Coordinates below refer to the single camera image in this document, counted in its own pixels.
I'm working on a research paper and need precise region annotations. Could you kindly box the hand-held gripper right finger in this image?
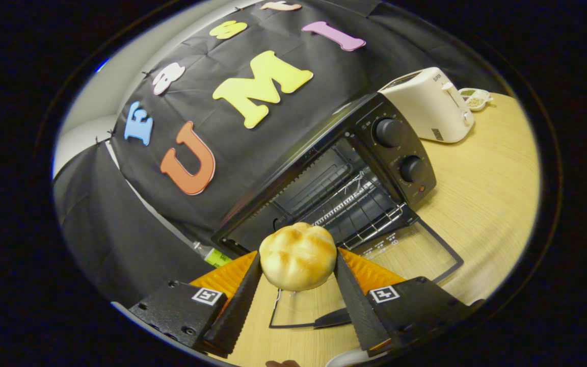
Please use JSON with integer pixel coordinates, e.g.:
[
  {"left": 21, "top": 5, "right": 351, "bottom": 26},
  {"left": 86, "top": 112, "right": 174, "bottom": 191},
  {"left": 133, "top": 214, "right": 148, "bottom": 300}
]
[{"left": 333, "top": 247, "right": 485, "bottom": 357}]

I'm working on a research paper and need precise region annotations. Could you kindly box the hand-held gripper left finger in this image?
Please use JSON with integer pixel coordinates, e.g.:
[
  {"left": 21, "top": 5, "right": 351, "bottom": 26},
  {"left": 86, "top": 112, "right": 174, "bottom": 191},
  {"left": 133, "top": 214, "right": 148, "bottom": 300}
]
[{"left": 128, "top": 250, "right": 263, "bottom": 357}]

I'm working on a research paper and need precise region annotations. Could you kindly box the round bread roll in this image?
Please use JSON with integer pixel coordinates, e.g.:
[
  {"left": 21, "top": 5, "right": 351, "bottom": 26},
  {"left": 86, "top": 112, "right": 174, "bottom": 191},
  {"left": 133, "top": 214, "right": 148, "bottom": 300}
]
[{"left": 259, "top": 222, "right": 338, "bottom": 292}]

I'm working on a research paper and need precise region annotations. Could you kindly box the black toaster oven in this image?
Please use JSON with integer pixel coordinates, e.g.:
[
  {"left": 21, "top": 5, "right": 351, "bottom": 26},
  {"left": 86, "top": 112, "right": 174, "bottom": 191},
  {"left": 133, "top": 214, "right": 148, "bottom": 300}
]
[{"left": 211, "top": 92, "right": 465, "bottom": 329}]

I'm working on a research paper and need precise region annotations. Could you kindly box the white toaster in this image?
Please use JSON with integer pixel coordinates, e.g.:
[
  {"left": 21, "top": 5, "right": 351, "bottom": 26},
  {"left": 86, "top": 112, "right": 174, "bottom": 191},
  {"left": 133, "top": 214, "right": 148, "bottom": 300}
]
[{"left": 378, "top": 67, "right": 475, "bottom": 144}]

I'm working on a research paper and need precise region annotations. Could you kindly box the white plate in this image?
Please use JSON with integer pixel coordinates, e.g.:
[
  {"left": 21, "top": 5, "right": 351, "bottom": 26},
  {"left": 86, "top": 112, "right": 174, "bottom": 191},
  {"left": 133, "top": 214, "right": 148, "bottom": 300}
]
[{"left": 327, "top": 349, "right": 376, "bottom": 367}]

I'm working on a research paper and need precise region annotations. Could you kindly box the green label plastic bottle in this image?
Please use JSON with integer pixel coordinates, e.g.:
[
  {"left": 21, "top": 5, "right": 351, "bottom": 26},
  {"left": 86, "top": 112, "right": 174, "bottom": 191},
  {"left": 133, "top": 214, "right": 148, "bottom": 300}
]
[{"left": 193, "top": 241, "right": 233, "bottom": 269}]

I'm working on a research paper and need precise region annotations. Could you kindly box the white divided snack dish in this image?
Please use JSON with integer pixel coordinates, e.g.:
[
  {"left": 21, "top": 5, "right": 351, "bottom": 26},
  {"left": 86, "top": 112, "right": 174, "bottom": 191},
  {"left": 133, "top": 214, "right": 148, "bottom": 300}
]
[{"left": 458, "top": 87, "right": 494, "bottom": 112}]

